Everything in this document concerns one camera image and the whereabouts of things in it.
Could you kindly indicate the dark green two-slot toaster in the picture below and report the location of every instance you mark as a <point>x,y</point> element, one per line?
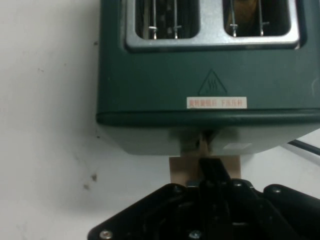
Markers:
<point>150,87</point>

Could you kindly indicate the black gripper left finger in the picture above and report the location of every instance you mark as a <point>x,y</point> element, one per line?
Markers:
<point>155,215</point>

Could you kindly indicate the brown toast slice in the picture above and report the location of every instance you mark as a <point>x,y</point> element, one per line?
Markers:
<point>246,10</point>

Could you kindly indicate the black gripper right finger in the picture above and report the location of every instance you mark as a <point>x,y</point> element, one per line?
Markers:
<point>275,215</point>

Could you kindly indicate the tan toaster lever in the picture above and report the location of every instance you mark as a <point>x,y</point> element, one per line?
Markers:
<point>182,170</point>

